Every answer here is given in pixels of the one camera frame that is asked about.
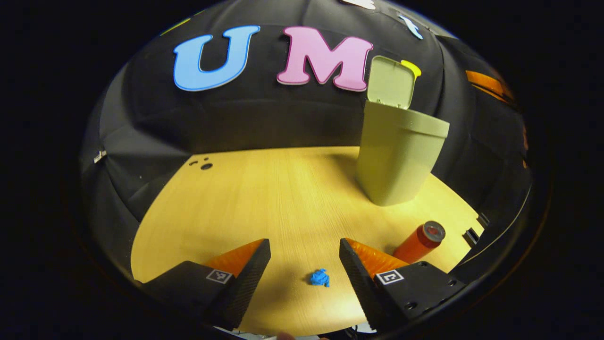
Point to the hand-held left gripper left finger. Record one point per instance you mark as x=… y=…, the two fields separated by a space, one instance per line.
x=245 y=283

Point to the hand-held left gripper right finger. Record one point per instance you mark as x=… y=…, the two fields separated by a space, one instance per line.
x=363 y=283

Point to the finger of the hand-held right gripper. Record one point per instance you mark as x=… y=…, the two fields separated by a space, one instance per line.
x=483 y=80
x=498 y=94

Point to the blue paper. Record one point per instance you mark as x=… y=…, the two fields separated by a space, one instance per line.
x=320 y=278

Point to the orange pop can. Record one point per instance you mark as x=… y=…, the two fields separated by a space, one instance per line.
x=417 y=243

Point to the pale green garbage bin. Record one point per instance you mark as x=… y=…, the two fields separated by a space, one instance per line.
x=396 y=160

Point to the wooden desktop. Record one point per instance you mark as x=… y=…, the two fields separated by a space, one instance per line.
x=283 y=198

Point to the black backdrop cloth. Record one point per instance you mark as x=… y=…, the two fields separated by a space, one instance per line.
x=264 y=118

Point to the small white clip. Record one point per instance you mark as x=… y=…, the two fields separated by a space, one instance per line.
x=99 y=156

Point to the black edge bracket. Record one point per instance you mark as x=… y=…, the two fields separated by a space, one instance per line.
x=483 y=220
x=471 y=236

